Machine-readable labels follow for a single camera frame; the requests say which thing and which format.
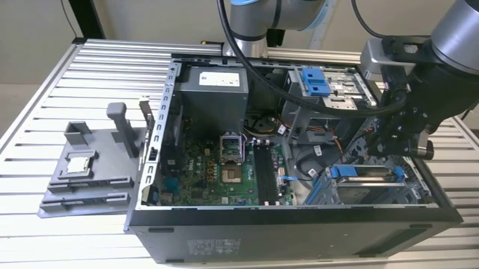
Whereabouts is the dark RAM stick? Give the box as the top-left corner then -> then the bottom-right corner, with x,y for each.
63,182 -> 114,191
59,198 -> 109,206

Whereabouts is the grey parts rack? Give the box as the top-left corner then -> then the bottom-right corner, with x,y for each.
37,102 -> 151,219

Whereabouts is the green motherboard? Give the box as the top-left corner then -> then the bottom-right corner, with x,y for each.
161,131 -> 297,207

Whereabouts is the blue drive latch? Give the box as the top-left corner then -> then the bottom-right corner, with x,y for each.
301,68 -> 333,96

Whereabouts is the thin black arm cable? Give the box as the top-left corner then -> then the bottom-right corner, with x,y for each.
351,0 -> 387,39

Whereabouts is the CPU socket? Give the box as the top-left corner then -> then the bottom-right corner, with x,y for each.
221,165 -> 245,185

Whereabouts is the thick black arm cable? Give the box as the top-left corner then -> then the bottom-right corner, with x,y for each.
217,0 -> 410,118

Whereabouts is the black RAM slot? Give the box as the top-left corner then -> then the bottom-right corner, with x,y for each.
263,139 -> 282,207
254,139 -> 271,207

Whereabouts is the hard disk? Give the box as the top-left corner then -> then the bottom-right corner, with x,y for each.
329,164 -> 407,204

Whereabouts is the black case fan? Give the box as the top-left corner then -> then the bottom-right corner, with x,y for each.
162,92 -> 187,171

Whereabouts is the black wire white label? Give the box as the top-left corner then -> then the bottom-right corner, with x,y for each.
295,166 -> 323,187
294,145 -> 327,169

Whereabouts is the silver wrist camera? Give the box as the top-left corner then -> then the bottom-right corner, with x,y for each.
361,39 -> 417,82

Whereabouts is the metal disk bay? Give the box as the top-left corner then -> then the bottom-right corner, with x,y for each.
305,164 -> 421,205

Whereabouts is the silver CPU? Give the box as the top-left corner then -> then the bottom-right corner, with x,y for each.
66,156 -> 93,174

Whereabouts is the metal drive cage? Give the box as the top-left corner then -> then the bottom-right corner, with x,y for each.
281,67 -> 378,141

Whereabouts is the orange wire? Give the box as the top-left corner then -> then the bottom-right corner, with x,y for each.
309,126 -> 346,154

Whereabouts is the graphics card with metal bracket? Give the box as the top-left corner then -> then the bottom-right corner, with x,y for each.
135,95 -> 158,169

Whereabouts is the black open PC case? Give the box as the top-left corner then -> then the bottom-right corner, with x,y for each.
123,53 -> 465,264

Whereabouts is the thin black wall cable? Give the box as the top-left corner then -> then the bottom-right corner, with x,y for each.
61,0 -> 82,39

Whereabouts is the yellow black wire bundle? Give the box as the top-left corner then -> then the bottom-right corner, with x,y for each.
242,116 -> 291,138

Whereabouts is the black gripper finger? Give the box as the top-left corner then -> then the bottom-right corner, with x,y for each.
369,110 -> 407,158
403,131 -> 435,161

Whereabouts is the grey power supply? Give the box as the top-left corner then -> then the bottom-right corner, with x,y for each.
175,67 -> 250,135

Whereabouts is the black background post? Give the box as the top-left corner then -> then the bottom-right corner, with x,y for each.
70,0 -> 109,40

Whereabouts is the metal socket cover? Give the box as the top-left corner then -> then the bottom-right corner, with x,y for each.
219,131 -> 247,166

